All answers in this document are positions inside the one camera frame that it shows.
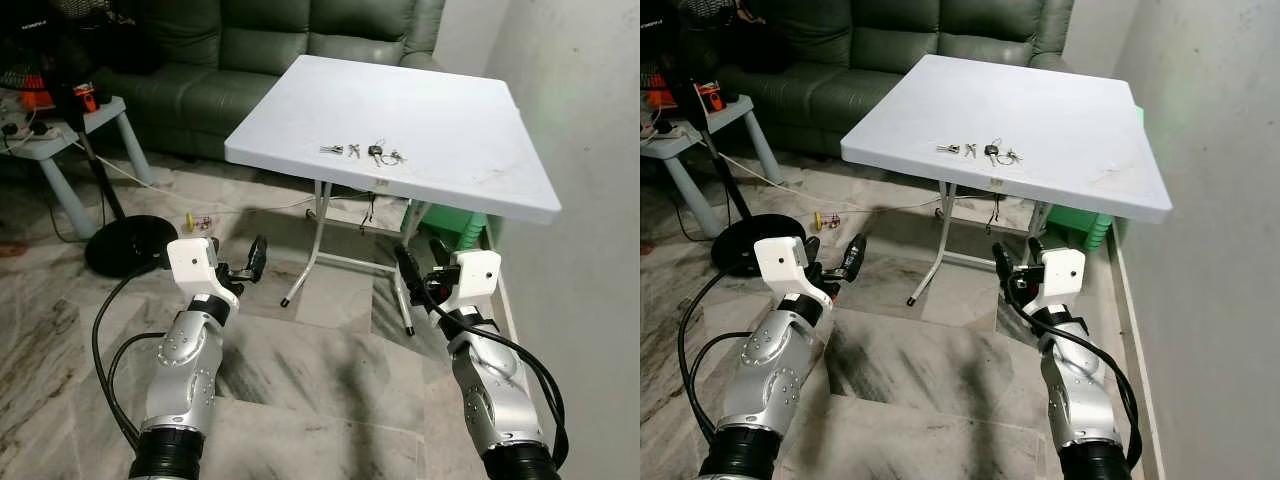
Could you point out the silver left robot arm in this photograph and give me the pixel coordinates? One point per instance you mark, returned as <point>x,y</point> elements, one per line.
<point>185,355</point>
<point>768,360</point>

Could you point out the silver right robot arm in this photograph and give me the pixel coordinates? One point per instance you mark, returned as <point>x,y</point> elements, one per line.
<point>1078,395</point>
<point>495,390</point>

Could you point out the green plastic stool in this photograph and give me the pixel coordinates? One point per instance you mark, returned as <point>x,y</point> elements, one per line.
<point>1085,228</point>
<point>450,228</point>

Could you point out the black floor fan stand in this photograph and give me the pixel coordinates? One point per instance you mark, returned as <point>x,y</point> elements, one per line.
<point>130,245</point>
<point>750,240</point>

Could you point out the white folding table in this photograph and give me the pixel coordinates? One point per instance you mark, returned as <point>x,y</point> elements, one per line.
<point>1030,115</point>
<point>420,120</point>

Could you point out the grey plastic side table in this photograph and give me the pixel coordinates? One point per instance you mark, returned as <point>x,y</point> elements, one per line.
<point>735,112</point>
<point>110,112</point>

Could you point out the orange and black device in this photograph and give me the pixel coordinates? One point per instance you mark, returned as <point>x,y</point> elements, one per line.
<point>712,97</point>
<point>86,98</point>

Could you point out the white power strip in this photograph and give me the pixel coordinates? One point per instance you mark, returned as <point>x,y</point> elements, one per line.
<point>25,128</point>
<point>672,127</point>

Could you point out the green leather sofa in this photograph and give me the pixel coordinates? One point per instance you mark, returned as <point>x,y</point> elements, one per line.
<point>250,55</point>
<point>880,50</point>

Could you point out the black bag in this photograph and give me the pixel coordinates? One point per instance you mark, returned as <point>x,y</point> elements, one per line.
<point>690,25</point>
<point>60,30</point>

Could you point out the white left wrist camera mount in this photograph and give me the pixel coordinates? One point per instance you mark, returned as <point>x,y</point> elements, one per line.
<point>782,262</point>
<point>192,260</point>

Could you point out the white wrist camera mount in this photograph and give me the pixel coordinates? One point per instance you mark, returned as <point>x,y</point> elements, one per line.
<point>782,262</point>
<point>192,260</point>
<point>1060,275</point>
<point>475,275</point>

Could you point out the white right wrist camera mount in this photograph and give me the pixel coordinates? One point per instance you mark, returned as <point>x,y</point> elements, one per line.
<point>1060,275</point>
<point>475,275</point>

